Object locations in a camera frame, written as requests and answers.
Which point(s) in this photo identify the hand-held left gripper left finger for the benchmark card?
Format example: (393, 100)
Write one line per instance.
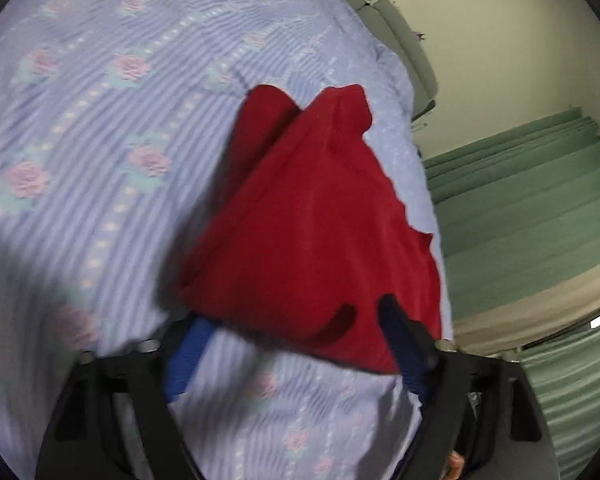
(187, 360)

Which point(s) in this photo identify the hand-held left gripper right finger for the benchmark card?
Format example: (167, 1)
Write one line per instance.
(399, 342)

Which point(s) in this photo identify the green curtain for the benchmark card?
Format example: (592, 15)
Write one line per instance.
(580, 400)
(520, 220)

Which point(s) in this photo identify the beige curtain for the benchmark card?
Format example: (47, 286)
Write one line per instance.
(530, 317)

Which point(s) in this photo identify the red cartoon print sweater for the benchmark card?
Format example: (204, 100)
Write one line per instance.
(320, 220)

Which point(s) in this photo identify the purple floral bed sheet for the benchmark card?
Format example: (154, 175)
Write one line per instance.
(105, 160)

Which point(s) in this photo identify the grey padded headboard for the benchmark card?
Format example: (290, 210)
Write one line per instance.
(405, 45)

